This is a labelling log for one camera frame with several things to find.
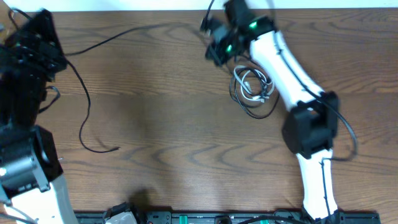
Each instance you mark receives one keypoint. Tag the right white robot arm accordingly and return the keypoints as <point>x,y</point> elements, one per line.
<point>312,121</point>

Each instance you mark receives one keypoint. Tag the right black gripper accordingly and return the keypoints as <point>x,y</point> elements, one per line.
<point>221,55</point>

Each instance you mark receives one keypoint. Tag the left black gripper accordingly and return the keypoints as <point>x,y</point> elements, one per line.
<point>35,42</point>

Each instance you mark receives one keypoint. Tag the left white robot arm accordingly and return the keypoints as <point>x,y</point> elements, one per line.
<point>33,187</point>

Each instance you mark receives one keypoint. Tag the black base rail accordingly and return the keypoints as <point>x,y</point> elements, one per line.
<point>128,213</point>

